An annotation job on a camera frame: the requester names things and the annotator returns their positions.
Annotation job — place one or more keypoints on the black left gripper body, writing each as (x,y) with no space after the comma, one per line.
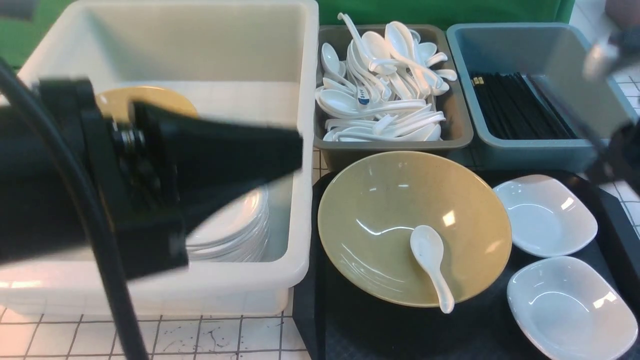
(108,190)

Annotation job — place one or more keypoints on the white square dish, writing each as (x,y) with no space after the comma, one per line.
(568,311)
(546,218)

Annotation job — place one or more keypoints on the stack of white square dishes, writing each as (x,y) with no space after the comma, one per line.
(238,233)

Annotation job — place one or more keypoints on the tan noodle bowl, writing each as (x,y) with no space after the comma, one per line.
(369,210)

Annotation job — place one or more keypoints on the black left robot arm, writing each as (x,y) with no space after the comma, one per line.
(23,128)

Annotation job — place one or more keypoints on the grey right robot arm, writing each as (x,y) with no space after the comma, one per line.
(615,135)

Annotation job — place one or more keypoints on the pile of black chopsticks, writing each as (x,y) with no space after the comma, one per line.
(515,110)

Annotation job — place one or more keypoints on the top tan bowl in tub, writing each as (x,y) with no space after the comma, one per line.
(116,102)

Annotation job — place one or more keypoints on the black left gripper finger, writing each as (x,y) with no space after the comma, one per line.
(206,164)

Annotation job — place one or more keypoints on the grey spoon bin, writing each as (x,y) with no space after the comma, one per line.
(456,133)

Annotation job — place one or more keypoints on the white ceramic soup spoon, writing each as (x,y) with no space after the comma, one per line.
(428,250)

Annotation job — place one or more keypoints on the large white plastic tub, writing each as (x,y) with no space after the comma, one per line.
(243,62)

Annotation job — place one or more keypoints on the pile of white spoons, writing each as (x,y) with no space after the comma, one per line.
(386,88)

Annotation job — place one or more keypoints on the blue chopstick bin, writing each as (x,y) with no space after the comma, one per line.
(553,54)

